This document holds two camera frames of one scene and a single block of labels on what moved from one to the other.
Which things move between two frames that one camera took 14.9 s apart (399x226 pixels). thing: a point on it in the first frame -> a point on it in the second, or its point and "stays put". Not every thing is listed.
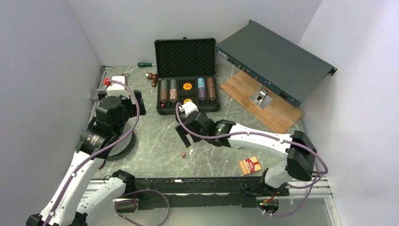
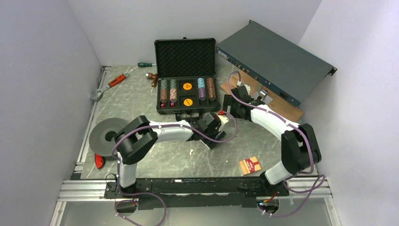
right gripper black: [184, 137] -> [229, 100]
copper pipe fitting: [154, 77] stays put
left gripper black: [133, 107] -> [211, 143]
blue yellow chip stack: [173, 84] stays put
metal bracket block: [260, 98] stays put
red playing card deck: [250, 165] stays put
